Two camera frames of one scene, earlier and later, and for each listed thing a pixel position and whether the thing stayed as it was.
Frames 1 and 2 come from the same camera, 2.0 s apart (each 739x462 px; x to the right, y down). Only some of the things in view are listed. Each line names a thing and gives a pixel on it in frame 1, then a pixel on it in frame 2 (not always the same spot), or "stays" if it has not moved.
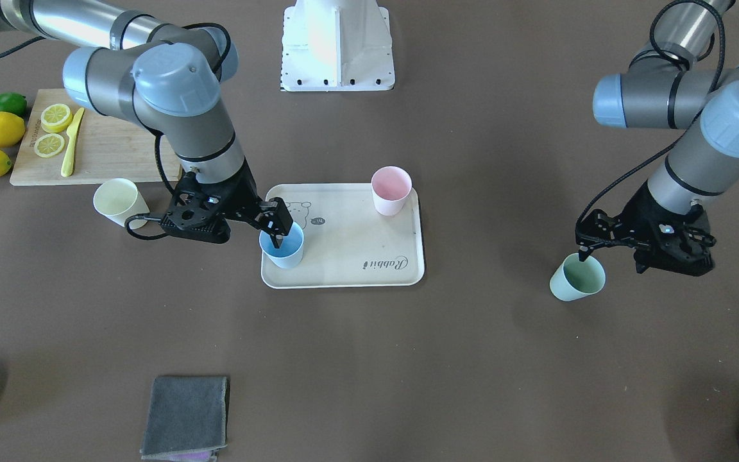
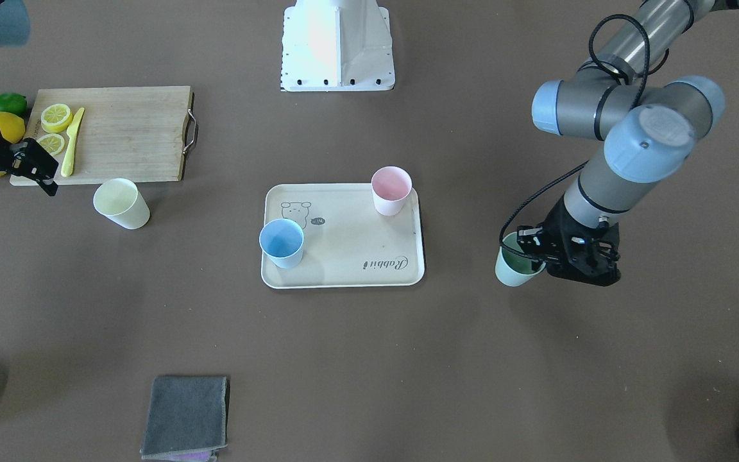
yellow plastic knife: [67, 169] stays
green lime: [10, 102] stays
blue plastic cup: [290, 251] stays
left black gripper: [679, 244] to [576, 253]
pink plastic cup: [390, 187] stays
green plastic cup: [575, 279] to [513, 269]
